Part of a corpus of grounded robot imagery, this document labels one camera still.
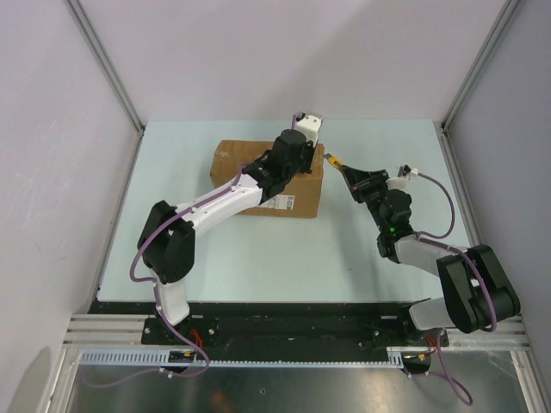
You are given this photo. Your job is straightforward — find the right aluminium frame post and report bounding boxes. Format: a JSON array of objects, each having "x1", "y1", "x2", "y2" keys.
[{"x1": 440, "y1": 0, "x2": 524, "y2": 133}]

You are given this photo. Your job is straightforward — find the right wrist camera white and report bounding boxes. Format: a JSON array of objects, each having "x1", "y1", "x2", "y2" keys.
[{"x1": 387, "y1": 164, "x2": 419, "y2": 191}]

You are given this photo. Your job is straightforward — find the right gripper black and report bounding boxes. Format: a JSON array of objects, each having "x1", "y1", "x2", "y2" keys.
[{"x1": 341, "y1": 166, "x2": 391, "y2": 232}]

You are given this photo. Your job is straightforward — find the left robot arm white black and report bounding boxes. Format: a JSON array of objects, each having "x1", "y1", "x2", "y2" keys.
[{"x1": 130, "y1": 126, "x2": 319, "y2": 344}]

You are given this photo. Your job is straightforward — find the yellow utility knife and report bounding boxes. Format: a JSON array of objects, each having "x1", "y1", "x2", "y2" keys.
[{"x1": 324, "y1": 153, "x2": 343, "y2": 170}]

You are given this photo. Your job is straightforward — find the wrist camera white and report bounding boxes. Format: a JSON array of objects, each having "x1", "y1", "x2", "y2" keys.
[
  {"x1": 387, "y1": 164, "x2": 419, "y2": 191},
  {"x1": 292, "y1": 112, "x2": 323, "y2": 146}
]

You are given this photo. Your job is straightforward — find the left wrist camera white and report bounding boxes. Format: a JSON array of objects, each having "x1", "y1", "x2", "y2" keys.
[{"x1": 292, "y1": 112, "x2": 323, "y2": 146}]

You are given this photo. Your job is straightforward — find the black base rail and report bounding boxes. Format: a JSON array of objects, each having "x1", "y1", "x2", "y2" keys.
[{"x1": 90, "y1": 301, "x2": 449, "y2": 361}]

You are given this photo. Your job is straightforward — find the left aluminium frame post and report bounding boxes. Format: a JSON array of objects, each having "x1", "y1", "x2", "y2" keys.
[{"x1": 64, "y1": 0, "x2": 145, "y2": 136}]

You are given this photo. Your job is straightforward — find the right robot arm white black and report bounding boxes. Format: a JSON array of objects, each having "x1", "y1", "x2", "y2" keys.
[{"x1": 338, "y1": 165, "x2": 521, "y2": 345}]

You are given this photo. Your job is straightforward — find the aluminium frame post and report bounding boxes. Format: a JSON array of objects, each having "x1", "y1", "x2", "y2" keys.
[
  {"x1": 440, "y1": 0, "x2": 524, "y2": 133},
  {"x1": 64, "y1": 0, "x2": 145, "y2": 136}
]

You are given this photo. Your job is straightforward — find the brown cardboard express box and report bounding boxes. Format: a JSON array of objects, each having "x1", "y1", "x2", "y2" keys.
[{"x1": 210, "y1": 139, "x2": 324, "y2": 219}]

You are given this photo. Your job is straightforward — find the white slotted cable duct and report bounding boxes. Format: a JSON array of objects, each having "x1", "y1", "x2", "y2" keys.
[{"x1": 79, "y1": 347, "x2": 430, "y2": 368}]

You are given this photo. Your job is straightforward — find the white shipping label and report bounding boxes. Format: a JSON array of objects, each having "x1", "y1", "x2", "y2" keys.
[{"x1": 259, "y1": 194, "x2": 295, "y2": 211}]

